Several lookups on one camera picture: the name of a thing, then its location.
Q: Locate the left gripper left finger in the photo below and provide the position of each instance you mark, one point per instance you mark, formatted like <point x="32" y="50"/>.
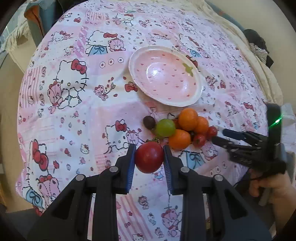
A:
<point x="67" y="217"/>

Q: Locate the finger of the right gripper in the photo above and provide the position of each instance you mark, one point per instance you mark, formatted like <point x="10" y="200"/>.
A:
<point x="248" y="136"/>
<point x="238" y="153"/>

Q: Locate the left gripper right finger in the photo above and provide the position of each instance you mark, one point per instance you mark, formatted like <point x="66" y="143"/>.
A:
<point x="212" y="208"/>

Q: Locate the red cherry tomato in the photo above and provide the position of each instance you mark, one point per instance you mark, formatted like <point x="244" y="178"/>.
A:
<point x="211" y="132"/>
<point x="199" y="140"/>

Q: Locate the small orange mandarin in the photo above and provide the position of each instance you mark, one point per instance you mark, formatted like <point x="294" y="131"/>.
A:
<point x="202" y="126"/>

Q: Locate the green grape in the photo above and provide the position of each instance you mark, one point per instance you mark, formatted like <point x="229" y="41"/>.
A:
<point x="165" y="128"/>

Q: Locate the large red tomato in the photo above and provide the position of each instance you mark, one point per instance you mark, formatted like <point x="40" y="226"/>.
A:
<point x="149" y="157"/>

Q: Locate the dark purple grape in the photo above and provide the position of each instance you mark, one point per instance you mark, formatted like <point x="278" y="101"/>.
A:
<point x="149" y="122"/>

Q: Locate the person's right hand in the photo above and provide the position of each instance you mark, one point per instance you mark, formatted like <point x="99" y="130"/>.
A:
<point x="282" y="195"/>

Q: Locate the cream blanket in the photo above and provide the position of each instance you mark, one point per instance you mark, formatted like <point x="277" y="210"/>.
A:
<point x="266" y="79"/>

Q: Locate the black and striped clothes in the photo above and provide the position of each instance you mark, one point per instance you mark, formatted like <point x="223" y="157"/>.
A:
<point x="258" y="47"/>

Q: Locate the pink strawberry pattern plate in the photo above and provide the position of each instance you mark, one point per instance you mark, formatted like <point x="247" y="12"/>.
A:
<point x="166" y="75"/>

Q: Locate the pink Hello Kitty bedsheet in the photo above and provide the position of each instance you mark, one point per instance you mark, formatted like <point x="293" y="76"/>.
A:
<point x="79" y="109"/>

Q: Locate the blue orange cushion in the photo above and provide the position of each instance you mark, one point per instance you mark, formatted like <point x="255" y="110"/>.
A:
<point x="42" y="15"/>

